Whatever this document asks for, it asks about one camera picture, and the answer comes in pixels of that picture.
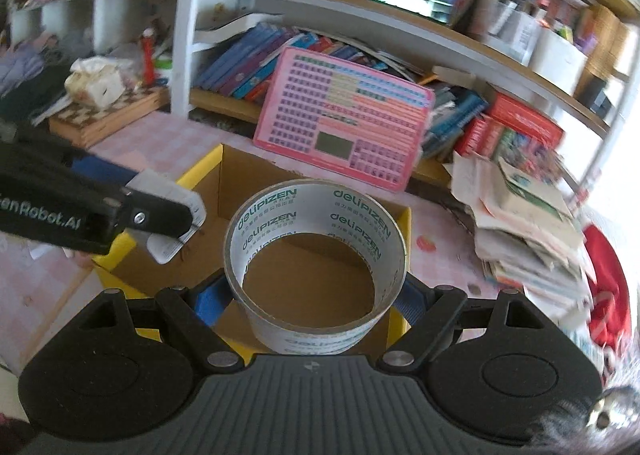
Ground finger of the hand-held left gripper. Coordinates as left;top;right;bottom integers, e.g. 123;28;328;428
120;187;207;240

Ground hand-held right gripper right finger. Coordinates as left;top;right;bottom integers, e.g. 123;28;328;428
375;272;556;373

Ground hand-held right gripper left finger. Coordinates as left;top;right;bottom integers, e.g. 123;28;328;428
75;270;251;373

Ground white printed card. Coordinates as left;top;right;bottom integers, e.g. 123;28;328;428
125;170;207;265

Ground yellow cardboard box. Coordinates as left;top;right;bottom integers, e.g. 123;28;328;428
91;144;412;356

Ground clear packing tape roll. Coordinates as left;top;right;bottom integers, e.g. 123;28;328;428
223;179;408;355

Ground white storage container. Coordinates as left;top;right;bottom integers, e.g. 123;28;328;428
529;27;590;96

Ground dark blue item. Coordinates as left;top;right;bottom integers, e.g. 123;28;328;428
75;155;148;186

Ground pink checked tablecloth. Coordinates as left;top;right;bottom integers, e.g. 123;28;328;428
0;110;616;386

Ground wooden chess box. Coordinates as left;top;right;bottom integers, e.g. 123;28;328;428
47;85;168;148

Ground pile of dark clothes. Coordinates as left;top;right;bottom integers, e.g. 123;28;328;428
0;42;71;128

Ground floral tissue pack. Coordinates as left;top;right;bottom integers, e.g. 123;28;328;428
64;57;143;110

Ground stack of papers and books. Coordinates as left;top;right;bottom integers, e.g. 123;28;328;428
445;150;593;308

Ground white and green tub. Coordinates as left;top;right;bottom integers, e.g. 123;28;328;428
153;54;176;86

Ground row of colourful books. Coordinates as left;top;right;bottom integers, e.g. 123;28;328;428
192;22;493;160

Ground white wooden bookshelf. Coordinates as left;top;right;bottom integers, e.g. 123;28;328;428
167;0;640;216

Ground pink learning tablet toy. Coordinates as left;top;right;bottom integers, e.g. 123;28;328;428
252;46;436;192

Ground red cloth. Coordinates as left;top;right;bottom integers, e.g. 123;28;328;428
581;224;633;353

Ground red book box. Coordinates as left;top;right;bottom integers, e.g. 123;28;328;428
487;94;566;148

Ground grey furry trim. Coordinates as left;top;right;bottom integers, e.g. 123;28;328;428
530;382;640;455

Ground black box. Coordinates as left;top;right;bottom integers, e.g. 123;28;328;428
580;76;615;120

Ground clear pen holder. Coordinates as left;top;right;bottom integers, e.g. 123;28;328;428
482;0;543;68

